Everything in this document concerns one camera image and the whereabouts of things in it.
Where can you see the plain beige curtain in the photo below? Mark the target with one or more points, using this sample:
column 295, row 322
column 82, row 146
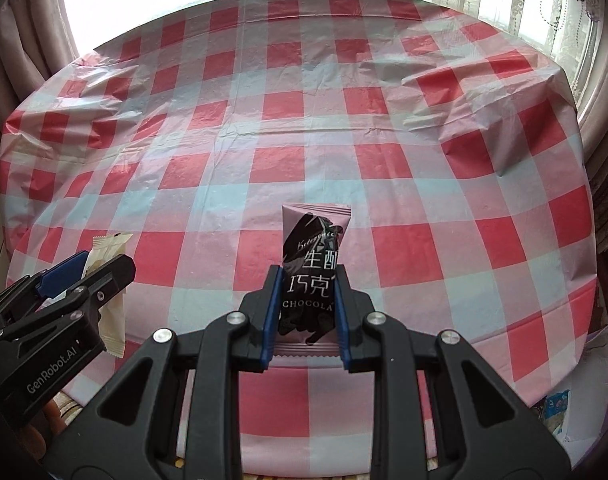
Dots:
column 24, row 35

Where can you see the purple rimmed white box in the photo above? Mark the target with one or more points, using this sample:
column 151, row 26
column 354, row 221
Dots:
column 591, row 375

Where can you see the cream snack packet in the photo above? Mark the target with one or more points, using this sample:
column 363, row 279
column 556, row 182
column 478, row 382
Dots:
column 111, row 327

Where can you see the pink black chocolate packet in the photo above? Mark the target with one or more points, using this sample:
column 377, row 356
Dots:
column 309, row 260

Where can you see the striped plush cushion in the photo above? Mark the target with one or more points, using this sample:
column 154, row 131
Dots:
column 66, row 410

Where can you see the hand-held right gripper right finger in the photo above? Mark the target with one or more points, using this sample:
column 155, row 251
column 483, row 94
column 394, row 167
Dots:
column 341, row 320

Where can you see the red white checked tablecloth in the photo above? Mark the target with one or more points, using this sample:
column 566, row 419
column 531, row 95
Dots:
column 383, row 160

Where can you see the blue clear seed packet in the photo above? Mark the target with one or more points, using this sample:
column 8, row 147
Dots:
column 556, row 412

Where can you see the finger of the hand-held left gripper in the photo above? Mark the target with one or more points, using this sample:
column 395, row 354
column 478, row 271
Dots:
column 64, row 270
column 104, row 280

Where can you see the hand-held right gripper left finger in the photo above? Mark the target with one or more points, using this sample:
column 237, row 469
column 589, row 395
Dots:
column 271, row 310

